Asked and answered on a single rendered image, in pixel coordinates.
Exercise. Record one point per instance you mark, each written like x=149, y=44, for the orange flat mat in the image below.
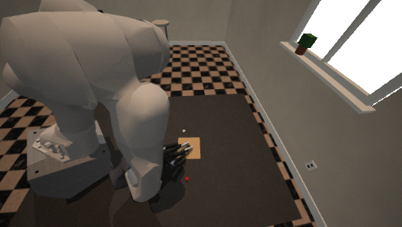
x=194, y=153

